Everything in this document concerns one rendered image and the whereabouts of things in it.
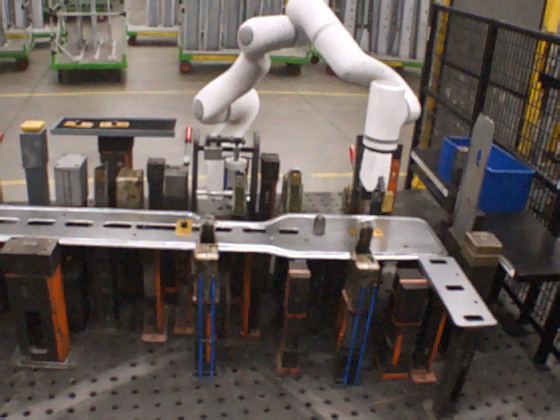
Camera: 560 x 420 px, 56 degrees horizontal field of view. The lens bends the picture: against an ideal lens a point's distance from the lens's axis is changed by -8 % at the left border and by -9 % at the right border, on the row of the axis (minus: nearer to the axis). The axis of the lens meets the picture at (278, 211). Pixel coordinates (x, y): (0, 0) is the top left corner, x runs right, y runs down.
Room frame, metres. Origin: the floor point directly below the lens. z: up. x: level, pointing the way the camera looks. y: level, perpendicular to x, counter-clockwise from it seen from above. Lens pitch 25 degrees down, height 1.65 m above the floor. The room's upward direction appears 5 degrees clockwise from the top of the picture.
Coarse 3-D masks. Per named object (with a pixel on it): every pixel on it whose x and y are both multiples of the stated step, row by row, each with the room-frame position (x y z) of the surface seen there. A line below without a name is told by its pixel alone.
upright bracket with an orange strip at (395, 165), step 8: (400, 144) 1.48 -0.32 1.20; (400, 152) 1.48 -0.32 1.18; (392, 160) 1.48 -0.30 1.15; (400, 160) 1.48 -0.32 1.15; (392, 168) 1.48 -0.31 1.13; (392, 176) 1.48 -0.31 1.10; (392, 184) 1.48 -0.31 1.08; (392, 192) 1.48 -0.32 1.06; (392, 208) 1.48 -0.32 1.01; (376, 296) 1.48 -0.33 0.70
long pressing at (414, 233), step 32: (0, 224) 1.18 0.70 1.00; (64, 224) 1.22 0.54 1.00; (96, 224) 1.23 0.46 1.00; (160, 224) 1.27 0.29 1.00; (192, 224) 1.28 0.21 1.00; (224, 224) 1.30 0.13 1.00; (256, 224) 1.31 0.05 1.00; (288, 224) 1.33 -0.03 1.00; (352, 224) 1.36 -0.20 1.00; (384, 224) 1.38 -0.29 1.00; (416, 224) 1.40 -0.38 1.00; (288, 256) 1.18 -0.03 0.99; (320, 256) 1.19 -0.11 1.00; (384, 256) 1.21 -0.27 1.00; (416, 256) 1.22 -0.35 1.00
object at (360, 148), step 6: (360, 138) 1.48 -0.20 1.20; (360, 144) 1.48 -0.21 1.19; (360, 150) 1.47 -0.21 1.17; (360, 156) 1.47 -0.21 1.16; (354, 162) 1.47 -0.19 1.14; (360, 162) 1.47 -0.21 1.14; (354, 168) 1.46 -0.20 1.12; (360, 168) 1.47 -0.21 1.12; (354, 174) 1.45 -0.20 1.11; (354, 180) 1.45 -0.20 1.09; (360, 180) 1.46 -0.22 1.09; (354, 186) 1.45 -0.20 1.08; (354, 192) 1.45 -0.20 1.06
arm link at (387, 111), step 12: (372, 84) 1.31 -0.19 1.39; (384, 84) 1.30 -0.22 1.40; (396, 84) 1.31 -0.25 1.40; (372, 96) 1.30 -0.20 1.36; (384, 96) 1.28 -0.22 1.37; (396, 96) 1.28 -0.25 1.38; (372, 108) 1.30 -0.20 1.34; (384, 108) 1.28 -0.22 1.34; (396, 108) 1.28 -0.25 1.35; (408, 108) 1.32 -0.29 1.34; (372, 120) 1.29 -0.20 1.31; (384, 120) 1.28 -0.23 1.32; (396, 120) 1.29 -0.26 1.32; (372, 132) 1.29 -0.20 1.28; (384, 132) 1.28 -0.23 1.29; (396, 132) 1.29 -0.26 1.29
